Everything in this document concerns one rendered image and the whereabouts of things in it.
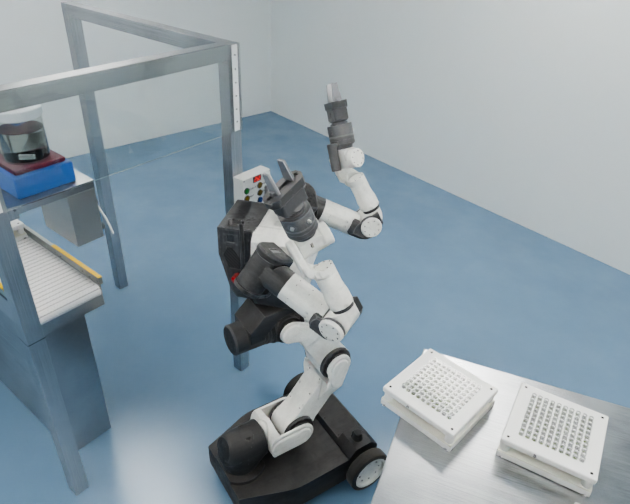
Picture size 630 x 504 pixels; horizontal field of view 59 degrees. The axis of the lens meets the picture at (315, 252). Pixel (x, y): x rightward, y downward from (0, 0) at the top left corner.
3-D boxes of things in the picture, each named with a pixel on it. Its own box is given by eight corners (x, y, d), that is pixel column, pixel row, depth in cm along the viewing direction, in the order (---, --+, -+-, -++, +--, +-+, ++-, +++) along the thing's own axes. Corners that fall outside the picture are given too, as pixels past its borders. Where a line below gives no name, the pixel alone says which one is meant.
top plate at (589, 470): (606, 420, 159) (609, 416, 157) (595, 485, 141) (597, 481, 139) (520, 386, 169) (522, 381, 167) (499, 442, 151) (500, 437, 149)
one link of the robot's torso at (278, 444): (272, 463, 227) (272, 442, 220) (249, 429, 241) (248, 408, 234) (314, 441, 237) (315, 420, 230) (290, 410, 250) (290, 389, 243)
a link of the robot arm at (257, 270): (268, 307, 161) (232, 279, 162) (278, 300, 169) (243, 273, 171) (290, 276, 157) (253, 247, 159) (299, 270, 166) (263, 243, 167)
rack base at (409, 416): (493, 405, 168) (495, 399, 167) (449, 452, 153) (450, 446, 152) (427, 363, 182) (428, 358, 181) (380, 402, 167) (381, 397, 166)
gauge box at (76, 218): (104, 236, 203) (95, 187, 192) (78, 247, 196) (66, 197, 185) (71, 216, 214) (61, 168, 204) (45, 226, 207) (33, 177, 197)
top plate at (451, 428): (497, 393, 166) (499, 388, 165) (452, 440, 151) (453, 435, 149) (429, 352, 180) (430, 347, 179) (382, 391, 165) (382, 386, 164)
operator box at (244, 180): (270, 220, 258) (270, 168, 244) (244, 233, 247) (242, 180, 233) (261, 215, 261) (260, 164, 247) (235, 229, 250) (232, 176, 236)
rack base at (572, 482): (601, 432, 161) (603, 427, 160) (589, 497, 143) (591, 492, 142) (516, 397, 171) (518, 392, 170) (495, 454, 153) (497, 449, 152)
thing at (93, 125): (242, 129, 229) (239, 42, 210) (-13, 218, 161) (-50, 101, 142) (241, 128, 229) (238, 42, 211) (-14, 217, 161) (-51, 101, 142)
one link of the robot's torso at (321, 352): (336, 385, 228) (272, 345, 194) (312, 359, 240) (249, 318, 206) (360, 357, 228) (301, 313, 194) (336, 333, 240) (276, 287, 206)
